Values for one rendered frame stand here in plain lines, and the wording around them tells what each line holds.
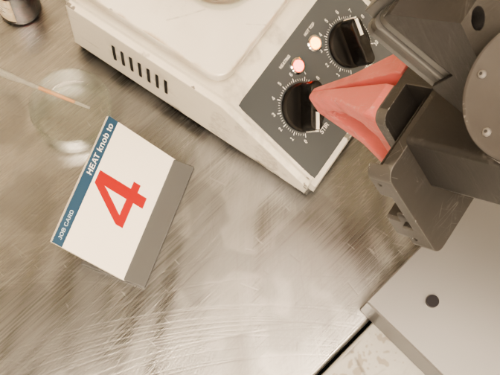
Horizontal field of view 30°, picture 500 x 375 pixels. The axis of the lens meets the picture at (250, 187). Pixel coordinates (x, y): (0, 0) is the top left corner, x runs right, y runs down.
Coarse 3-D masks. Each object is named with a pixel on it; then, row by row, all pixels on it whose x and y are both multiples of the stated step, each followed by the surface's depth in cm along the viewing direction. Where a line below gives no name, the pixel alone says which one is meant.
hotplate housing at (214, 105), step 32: (96, 32) 61; (128, 32) 59; (288, 32) 60; (128, 64) 62; (160, 64) 59; (256, 64) 59; (160, 96) 63; (192, 96) 60; (224, 96) 58; (224, 128) 61; (256, 128) 59; (256, 160) 63; (288, 160) 60
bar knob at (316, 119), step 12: (300, 84) 60; (312, 84) 59; (288, 96) 60; (300, 96) 60; (288, 108) 60; (300, 108) 60; (312, 108) 59; (288, 120) 60; (300, 120) 60; (312, 120) 59
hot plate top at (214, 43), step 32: (96, 0) 58; (128, 0) 58; (160, 0) 58; (192, 0) 58; (256, 0) 58; (288, 0) 59; (160, 32) 57; (192, 32) 57; (224, 32) 57; (256, 32) 58; (192, 64) 57; (224, 64) 57
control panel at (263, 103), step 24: (336, 0) 62; (360, 0) 62; (312, 24) 61; (288, 48) 60; (312, 48) 61; (384, 48) 63; (264, 72) 59; (288, 72) 60; (312, 72) 61; (336, 72) 62; (264, 96) 59; (264, 120) 59; (288, 144) 60; (312, 144) 61; (336, 144) 62; (312, 168) 61
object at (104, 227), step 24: (120, 144) 61; (144, 144) 62; (120, 168) 61; (144, 168) 62; (96, 192) 60; (120, 192) 61; (144, 192) 62; (96, 216) 59; (120, 216) 61; (72, 240) 58; (96, 240) 59; (120, 240) 61; (120, 264) 61
